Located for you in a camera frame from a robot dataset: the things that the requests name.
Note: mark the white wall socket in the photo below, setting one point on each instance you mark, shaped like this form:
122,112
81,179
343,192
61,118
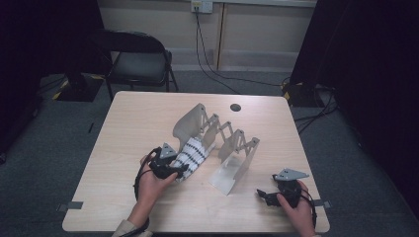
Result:
201,6

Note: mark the black stand base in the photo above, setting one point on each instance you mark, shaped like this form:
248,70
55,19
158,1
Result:
299,97
82,90

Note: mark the black folding chair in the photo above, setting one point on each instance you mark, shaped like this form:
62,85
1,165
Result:
138,67

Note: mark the black round table grommet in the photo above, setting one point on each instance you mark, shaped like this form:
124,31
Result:
235,107

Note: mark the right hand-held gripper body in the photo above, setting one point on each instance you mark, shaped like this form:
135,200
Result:
289,192

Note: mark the person's right hand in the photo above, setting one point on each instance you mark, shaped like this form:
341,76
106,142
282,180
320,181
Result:
303,217

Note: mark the grey tape strip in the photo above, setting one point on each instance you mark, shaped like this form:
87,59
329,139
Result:
70,206
324,204

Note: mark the person's left hand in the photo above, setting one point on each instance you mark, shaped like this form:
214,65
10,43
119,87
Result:
151,191

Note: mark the white black striped cloth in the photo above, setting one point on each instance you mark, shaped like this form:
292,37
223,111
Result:
191,154

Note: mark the black curtain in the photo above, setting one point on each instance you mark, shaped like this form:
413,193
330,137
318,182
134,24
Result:
369,65
33,49

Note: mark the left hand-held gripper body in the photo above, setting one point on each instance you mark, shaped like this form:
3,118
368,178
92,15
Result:
161,168

